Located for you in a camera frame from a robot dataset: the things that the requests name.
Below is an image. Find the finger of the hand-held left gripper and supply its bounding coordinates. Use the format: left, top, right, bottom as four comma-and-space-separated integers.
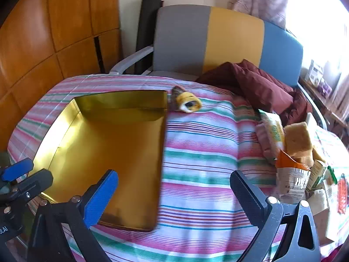
0, 158, 34, 182
0, 169, 54, 210

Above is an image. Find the yellow white sock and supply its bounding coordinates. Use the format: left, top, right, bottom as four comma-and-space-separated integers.
170, 85, 203, 114

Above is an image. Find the green yellow noodle packet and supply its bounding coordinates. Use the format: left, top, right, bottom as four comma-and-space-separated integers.
258, 109, 286, 159

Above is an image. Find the wooden wardrobe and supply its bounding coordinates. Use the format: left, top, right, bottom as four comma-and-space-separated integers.
0, 0, 122, 153

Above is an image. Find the yellow sponge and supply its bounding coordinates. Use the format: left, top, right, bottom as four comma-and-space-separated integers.
296, 147, 326, 167
284, 122, 314, 159

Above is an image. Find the wooden side desk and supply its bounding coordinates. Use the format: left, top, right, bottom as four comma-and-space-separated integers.
298, 76, 349, 142

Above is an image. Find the green white small box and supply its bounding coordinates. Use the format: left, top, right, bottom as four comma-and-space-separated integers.
307, 160, 328, 190

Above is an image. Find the tan cardboard box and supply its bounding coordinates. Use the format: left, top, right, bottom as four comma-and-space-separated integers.
308, 188, 344, 246

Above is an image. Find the black rolled mat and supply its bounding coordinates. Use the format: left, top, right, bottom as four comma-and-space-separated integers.
135, 0, 163, 75

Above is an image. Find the grey yellow blue chair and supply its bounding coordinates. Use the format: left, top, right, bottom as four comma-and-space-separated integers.
109, 5, 328, 131

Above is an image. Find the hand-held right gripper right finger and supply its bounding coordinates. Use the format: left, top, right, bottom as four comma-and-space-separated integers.
230, 170, 322, 262

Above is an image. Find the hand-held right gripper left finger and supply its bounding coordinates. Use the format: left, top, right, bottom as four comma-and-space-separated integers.
27, 169, 120, 262

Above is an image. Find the pink patterned curtain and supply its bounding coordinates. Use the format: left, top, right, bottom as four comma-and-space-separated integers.
228, 0, 289, 29
330, 60, 349, 115

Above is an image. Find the green plastic clip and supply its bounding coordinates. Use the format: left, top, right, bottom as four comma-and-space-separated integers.
327, 165, 337, 186

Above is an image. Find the orange silver snack packet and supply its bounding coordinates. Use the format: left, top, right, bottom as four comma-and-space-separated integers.
275, 150, 311, 204

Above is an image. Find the striped blanket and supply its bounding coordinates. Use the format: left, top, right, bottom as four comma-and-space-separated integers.
8, 74, 349, 262

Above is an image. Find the white box with label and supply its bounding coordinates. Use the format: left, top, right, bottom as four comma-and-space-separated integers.
304, 59, 325, 86

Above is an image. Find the purple box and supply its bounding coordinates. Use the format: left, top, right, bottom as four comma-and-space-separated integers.
318, 78, 333, 96

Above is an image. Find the yellow cardboard box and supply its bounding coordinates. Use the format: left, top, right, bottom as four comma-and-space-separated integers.
32, 90, 168, 232

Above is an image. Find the dark red cloth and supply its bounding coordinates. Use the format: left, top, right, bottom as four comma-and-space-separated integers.
196, 59, 314, 126

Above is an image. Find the pink sock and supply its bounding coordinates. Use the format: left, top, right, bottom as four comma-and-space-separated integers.
256, 123, 279, 165

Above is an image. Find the orange mesh item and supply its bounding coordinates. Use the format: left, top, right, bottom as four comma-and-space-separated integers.
337, 173, 348, 215

